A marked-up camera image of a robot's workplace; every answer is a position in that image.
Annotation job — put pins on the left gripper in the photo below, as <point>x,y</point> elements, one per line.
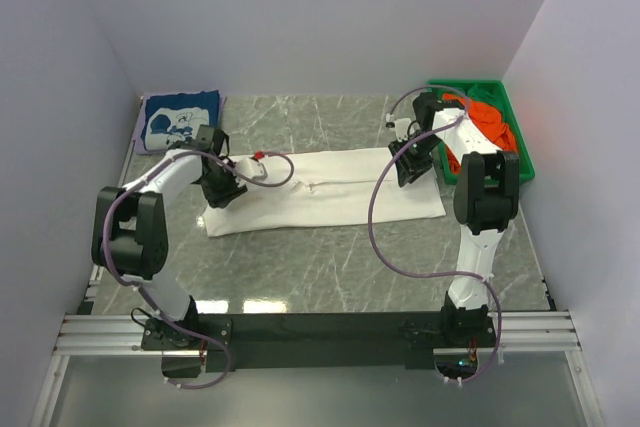
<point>226,192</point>

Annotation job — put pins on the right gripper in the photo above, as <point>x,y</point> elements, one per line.
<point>413,167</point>

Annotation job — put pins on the white t-shirt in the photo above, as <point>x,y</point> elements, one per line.
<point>329,188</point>

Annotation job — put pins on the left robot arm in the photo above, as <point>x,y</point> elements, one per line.
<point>130,236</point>

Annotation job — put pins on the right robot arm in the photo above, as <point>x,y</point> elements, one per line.
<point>485,199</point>

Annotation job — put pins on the orange t-shirt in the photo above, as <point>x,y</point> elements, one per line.
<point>489,120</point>

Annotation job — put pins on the folded blue printed t-shirt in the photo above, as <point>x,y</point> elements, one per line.
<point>175,119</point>

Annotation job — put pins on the dark green t-shirt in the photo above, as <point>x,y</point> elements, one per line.
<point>486,92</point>

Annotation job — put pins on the green plastic bin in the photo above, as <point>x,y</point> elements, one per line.
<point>526,169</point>

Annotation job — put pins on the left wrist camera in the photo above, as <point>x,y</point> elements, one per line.
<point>251,167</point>

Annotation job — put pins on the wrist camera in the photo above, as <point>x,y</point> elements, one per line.
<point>251,167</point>
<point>403,128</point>

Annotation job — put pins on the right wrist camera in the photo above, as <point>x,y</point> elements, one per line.
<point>403,128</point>

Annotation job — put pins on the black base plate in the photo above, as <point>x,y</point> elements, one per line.
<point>285,340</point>

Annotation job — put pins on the aluminium rail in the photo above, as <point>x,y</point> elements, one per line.
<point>122,335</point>

